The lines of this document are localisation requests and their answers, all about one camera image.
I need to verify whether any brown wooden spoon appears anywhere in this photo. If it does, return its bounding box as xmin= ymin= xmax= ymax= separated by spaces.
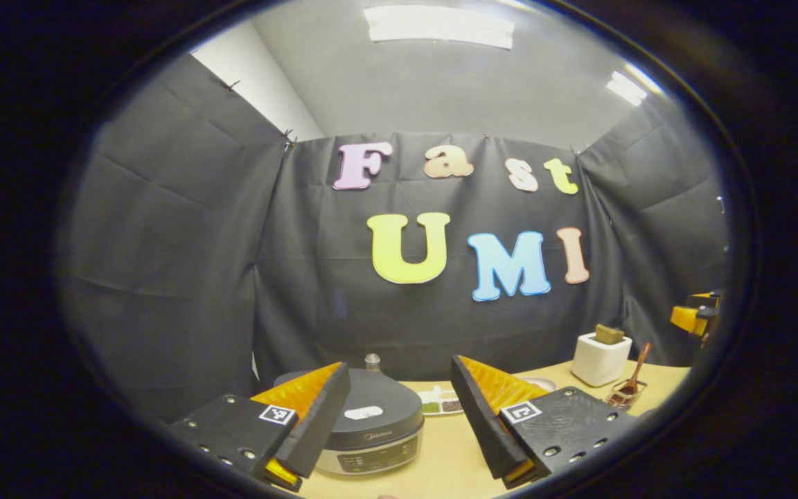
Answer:
xmin=617 ymin=342 xmax=653 ymax=399

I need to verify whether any white divided bean dish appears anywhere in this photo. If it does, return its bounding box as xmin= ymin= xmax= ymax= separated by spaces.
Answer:
xmin=416 ymin=385 xmax=463 ymax=417

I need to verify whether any white toaster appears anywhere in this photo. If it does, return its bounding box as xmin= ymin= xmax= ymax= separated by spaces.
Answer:
xmin=571 ymin=333 xmax=633 ymax=387

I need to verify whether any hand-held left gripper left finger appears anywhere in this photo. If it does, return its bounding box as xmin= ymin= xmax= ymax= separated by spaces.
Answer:
xmin=167 ymin=360 xmax=353 ymax=493

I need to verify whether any silver black rice cooker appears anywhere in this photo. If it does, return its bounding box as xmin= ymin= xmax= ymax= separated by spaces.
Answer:
xmin=273 ymin=367 xmax=425 ymax=478

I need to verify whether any small ceiling light panel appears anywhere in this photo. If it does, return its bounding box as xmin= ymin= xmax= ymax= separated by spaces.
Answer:
xmin=605 ymin=71 xmax=649 ymax=106

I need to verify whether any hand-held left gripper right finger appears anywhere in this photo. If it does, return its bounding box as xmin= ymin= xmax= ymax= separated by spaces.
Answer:
xmin=450 ymin=355 xmax=639 ymax=489

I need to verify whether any black backdrop cloth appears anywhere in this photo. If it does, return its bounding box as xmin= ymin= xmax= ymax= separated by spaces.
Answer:
xmin=56 ymin=54 xmax=731 ymax=423

